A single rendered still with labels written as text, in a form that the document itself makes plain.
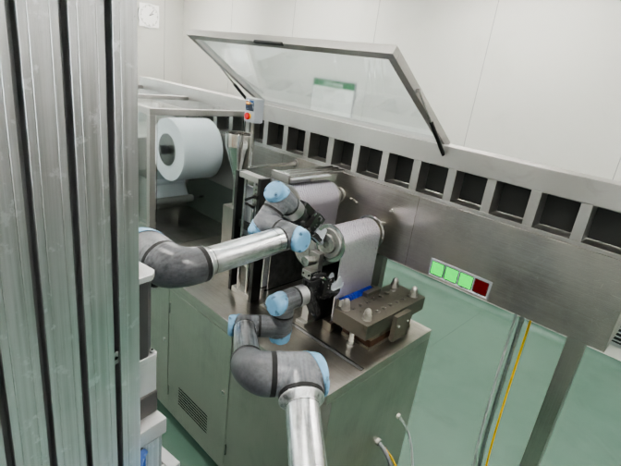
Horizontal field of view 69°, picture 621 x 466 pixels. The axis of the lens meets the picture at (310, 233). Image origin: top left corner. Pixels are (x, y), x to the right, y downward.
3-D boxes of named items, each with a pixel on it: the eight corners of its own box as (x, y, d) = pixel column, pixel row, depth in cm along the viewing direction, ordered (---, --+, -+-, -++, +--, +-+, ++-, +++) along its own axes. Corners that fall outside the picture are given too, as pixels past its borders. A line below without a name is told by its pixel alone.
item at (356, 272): (333, 301, 176) (340, 259, 170) (369, 287, 193) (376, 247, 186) (334, 302, 176) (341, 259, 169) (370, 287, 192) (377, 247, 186)
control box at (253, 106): (240, 120, 195) (242, 96, 192) (252, 120, 200) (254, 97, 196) (250, 123, 191) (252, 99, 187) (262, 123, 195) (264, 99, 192)
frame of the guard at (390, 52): (178, 42, 198) (187, 28, 199) (255, 112, 241) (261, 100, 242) (390, 67, 128) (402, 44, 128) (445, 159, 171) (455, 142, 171)
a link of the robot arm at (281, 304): (262, 312, 153) (264, 290, 150) (286, 303, 161) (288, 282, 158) (278, 323, 148) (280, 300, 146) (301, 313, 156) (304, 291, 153)
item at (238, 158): (213, 252, 235) (219, 143, 216) (235, 247, 245) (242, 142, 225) (229, 262, 226) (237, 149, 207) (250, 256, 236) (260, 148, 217)
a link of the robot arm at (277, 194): (256, 197, 145) (271, 176, 146) (273, 214, 153) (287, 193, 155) (273, 203, 140) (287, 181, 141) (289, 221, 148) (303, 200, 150)
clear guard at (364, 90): (194, 36, 198) (195, 35, 198) (262, 102, 237) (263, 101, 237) (390, 55, 133) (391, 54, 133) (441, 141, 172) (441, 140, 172)
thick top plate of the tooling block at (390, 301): (332, 321, 172) (334, 307, 170) (391, 293, 200) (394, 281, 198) (365, 341, 162) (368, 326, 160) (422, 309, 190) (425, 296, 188)
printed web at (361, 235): (266, 288, 204) (277, 180, 187) (303, 276, 220) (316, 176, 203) (330, 327, 180) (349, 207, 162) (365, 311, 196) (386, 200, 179)
